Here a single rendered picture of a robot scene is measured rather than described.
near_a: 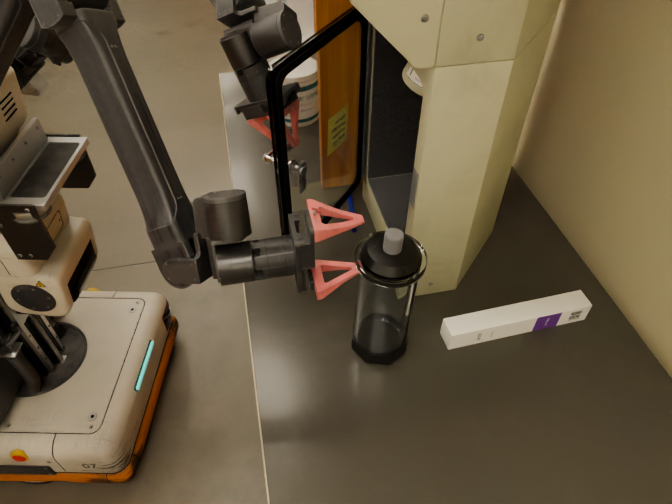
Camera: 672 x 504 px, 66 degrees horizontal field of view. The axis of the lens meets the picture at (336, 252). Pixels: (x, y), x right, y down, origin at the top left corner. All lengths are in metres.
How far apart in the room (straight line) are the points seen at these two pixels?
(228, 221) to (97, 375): 1.22
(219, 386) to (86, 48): 1.48
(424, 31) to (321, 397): 0.57
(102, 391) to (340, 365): 1.03
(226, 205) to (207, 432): 1.36
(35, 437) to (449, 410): 1.27
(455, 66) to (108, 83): 0.45
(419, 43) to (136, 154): 0.39
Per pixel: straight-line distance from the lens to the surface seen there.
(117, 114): 0.75
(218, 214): 0.68
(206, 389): 2.03
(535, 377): 0.97
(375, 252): 0.76
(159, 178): 0.73
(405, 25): 0.68
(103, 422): 1.75
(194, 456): 1.93
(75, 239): 1.48
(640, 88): 1.08
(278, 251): 0.70
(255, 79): 0.89
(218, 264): 0.70
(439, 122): 0.77
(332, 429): 0.87
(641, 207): 1.09
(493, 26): 0.73
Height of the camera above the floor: 1.72
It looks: 46 degrees down
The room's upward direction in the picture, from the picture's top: straight up
